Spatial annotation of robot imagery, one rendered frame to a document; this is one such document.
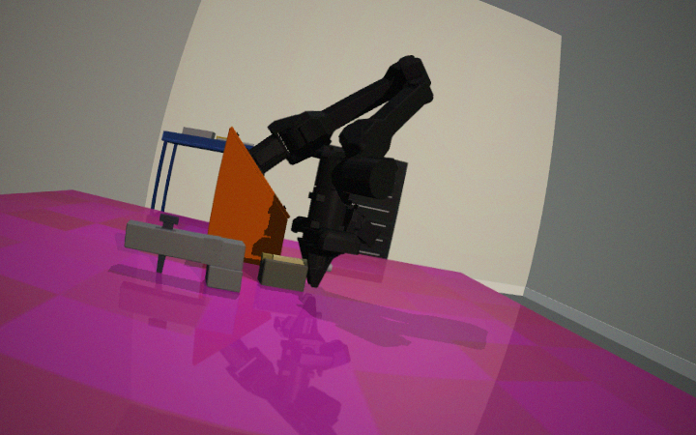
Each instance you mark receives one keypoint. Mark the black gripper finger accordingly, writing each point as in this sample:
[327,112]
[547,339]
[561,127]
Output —
[302,247]
[318,262]

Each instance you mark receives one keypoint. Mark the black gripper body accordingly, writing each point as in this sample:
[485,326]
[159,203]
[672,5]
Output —
[323,225]

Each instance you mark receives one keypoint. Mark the grey cylinder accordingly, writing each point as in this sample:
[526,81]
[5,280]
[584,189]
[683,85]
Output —
[288,259]

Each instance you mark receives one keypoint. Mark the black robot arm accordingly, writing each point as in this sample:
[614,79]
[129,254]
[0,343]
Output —
[362,169]

